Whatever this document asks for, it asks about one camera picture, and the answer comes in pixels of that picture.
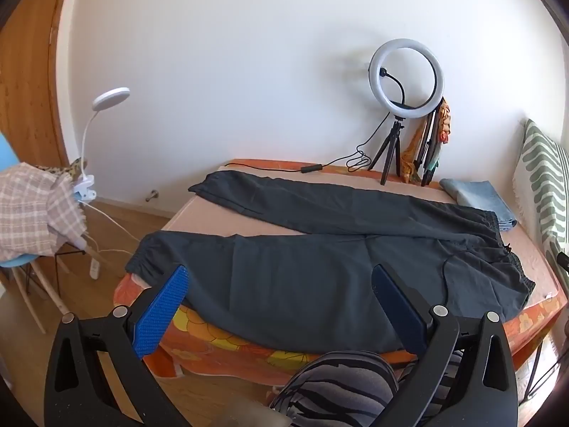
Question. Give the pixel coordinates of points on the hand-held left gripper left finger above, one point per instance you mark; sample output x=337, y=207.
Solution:
x=162, y=311

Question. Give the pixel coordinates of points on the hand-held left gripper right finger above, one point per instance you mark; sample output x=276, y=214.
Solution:
x=400, y=316

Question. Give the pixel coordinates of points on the dark grey pants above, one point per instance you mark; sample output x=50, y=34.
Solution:
x=289, y=275

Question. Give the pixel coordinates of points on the person's striped clothing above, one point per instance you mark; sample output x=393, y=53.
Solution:
x=338, y=387

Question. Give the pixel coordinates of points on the metal door stop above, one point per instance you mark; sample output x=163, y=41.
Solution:
x=153, y=194

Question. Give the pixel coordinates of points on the folded blue jeans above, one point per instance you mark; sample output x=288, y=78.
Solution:
x=480, y=200

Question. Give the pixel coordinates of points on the checked beige cloth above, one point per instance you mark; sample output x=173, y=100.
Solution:
x=35, y=213

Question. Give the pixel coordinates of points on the folded grey black tripod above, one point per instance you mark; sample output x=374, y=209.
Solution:
x=429, y=155

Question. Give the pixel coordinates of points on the small black tripod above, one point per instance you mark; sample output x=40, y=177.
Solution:
x=391, y=151

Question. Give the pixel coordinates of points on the leopard print cloth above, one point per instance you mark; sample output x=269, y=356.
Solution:
x=73, y=170

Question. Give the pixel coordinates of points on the orange patterned scarf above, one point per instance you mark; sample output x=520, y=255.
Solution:
x=444, y=120

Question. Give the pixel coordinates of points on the light blue chair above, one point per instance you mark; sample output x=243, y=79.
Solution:
x=9, y=155

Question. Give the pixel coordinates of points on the white clip desk lamp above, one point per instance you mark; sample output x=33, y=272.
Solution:
x=111, y=96

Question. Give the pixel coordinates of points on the wooden door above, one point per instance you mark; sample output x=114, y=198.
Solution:
x=26, y=75

